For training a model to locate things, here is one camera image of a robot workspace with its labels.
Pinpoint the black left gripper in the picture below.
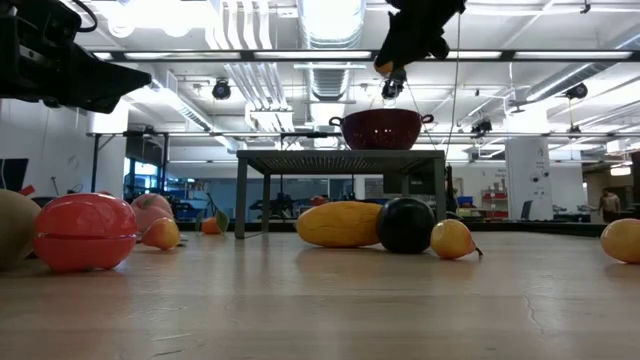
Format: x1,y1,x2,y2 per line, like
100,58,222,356
0,0,153,115

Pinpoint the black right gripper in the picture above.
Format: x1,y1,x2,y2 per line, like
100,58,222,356
373,0,467,76

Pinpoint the pink peach green leaf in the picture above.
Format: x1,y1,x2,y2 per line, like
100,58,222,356
130,193,175,234

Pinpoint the shiny red round fruit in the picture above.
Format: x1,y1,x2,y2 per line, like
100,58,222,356
33,193,139,274

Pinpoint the beige melon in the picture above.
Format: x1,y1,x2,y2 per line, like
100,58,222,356
0,188,42,272

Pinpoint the glossy black round fruit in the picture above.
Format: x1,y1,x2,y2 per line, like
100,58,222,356
375,196,437,255

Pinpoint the long yellow melon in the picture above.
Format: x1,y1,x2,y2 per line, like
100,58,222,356
295,200,385,249

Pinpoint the black ceiling spotlight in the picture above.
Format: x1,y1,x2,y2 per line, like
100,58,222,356
211,78,233,101
565,82,590,101
469,118,494,139
380,68,407,101

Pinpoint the purple metal colander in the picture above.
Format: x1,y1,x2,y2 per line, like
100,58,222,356
328,108,435,151

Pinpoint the grey perforated metal riser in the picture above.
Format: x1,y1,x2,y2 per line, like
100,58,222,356
234,148,448,240

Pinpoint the dark flat monitor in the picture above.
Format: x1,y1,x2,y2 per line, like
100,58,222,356
0,158,30,193

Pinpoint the orange tangerine with leaf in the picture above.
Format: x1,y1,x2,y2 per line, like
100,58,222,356
194,192,231,236

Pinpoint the white square pillar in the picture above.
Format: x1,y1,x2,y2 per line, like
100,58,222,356
504,137,554,222

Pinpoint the black robot workstation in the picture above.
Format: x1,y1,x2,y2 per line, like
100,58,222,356
248,192,312,221

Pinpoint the person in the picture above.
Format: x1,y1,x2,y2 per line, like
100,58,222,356
598,188,623,224

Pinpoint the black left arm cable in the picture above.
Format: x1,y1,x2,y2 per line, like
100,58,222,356
69,0,99,34

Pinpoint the silver ceiling air duct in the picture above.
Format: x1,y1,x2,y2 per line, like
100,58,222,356
298,0,367,104

